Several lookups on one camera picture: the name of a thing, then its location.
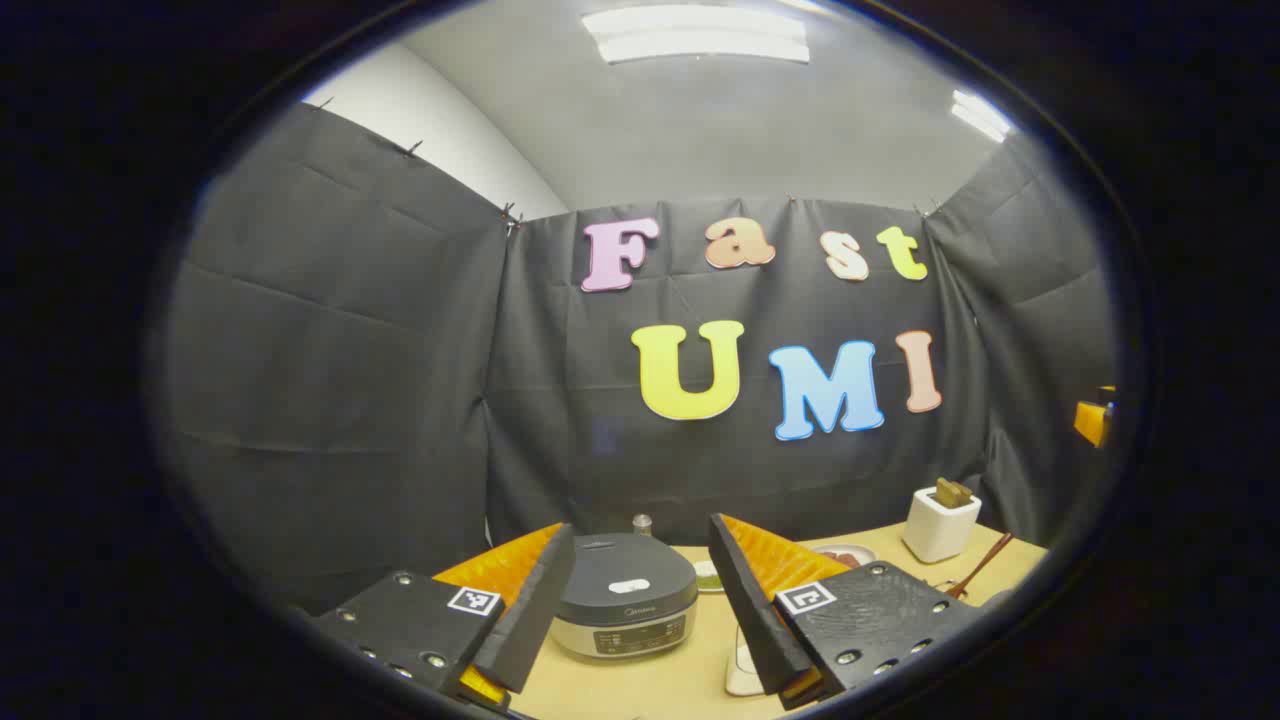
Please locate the grey rice cooker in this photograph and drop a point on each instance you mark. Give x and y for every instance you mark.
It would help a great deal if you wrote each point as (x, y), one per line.
(625, 600)

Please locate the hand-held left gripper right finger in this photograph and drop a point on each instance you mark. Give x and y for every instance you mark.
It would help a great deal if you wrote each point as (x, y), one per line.
(745, 600)

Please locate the black backdrop cloth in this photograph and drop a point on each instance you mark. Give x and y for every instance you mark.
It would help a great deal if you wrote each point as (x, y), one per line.
(350, 350)

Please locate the large ceiling light panel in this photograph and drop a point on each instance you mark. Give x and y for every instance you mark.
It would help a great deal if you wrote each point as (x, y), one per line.
(700, 35)

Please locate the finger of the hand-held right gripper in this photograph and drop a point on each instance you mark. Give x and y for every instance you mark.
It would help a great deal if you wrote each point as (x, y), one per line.
(1088, 420)

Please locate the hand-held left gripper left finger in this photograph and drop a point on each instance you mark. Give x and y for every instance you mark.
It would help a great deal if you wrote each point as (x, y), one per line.
(530, 610)

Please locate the brown wooden spoon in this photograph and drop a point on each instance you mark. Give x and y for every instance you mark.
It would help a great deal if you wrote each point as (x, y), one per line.
(985, 562)

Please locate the white round plate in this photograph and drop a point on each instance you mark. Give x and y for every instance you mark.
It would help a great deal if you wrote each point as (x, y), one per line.
(845, 552)

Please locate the small ceiling light panel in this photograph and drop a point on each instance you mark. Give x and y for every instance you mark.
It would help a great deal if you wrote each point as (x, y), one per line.
(980, 115)

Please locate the white divided bean dish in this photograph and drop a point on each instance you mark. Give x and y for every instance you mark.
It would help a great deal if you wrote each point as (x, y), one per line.
(707, 576)

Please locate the white chopstick holder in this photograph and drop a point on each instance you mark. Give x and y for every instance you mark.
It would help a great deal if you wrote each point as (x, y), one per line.
(938, 528)

